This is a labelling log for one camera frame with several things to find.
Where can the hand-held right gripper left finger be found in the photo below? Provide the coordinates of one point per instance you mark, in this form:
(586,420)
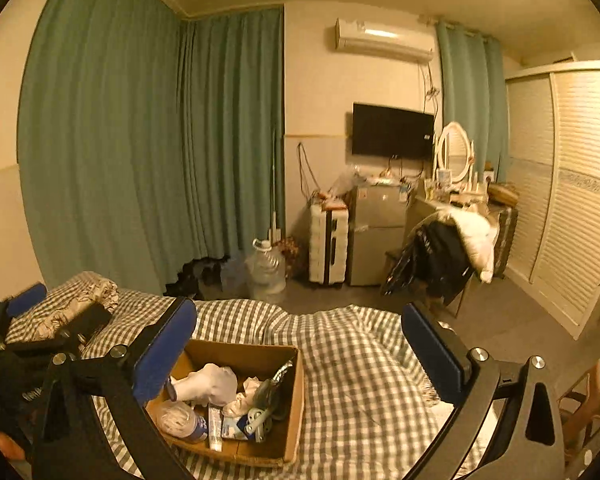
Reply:
(162,355)

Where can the black wall television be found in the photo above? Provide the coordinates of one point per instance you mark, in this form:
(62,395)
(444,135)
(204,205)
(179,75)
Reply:
(392,130)

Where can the wooden chair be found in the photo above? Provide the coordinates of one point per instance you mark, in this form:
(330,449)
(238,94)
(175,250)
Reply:
(462,300)

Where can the white toothpaste tube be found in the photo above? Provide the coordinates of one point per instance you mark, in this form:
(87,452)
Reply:
(215,427)

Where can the white oval mirror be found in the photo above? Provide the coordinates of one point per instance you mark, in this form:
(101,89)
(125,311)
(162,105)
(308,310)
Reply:
(452,152)

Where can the clear plastic bag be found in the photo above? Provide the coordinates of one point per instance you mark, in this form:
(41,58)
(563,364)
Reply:
(344,180)

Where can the white sock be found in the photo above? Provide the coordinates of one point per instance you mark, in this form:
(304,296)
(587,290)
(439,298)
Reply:
(207,385)

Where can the wide green curtain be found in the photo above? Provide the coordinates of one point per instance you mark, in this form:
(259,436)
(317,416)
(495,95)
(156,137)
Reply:
(130,135)

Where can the brown cardboard box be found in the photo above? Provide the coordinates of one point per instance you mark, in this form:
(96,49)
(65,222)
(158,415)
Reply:
(290,435)

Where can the white mop pole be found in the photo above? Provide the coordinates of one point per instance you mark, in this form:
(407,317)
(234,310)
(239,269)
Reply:
(274,180)

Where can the white suitcase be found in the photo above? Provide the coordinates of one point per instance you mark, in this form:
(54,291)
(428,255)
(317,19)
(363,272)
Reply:
(327,245)

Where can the chair with black jacket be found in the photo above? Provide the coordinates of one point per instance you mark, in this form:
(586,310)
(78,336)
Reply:
(437,260)

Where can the person's left hand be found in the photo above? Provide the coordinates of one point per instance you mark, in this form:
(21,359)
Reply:
(10,447)

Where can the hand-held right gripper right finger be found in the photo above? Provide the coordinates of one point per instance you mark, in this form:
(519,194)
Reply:
(432,355)

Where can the narrow green curtain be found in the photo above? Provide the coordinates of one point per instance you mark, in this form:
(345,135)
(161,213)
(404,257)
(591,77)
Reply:
(472,100)

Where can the black cloth pile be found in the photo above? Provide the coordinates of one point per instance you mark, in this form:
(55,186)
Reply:
(190,277)

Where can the clear plastic jar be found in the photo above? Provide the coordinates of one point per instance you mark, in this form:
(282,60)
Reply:
(180,422)

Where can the grey white checked blanket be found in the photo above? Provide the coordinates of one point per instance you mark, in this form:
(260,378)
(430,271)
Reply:
(360,385)

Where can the white padded coat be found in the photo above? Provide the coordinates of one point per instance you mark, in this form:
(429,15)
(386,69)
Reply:
(477,240)

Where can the silver small fridge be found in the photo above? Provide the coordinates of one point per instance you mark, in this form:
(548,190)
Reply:
(375,240)

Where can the blue white tissue pack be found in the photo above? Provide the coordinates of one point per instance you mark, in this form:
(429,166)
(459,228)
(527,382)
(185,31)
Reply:
(232,427)

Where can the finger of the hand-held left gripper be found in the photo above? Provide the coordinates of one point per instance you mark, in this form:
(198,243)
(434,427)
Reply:
(75,327)
(27,299)

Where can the brown woven bag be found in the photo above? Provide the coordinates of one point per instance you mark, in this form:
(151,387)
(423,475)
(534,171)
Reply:
(502,193)

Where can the large clear water jug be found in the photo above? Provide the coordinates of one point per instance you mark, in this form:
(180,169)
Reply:
(265,275)

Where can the dark hard suitcase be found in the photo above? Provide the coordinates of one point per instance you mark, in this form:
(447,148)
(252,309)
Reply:
(506,240)

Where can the white air conditioner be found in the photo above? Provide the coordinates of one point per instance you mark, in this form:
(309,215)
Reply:
(385,40)

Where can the white louvred wardrobe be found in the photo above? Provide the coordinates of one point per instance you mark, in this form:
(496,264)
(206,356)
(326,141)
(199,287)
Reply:
(570,200)

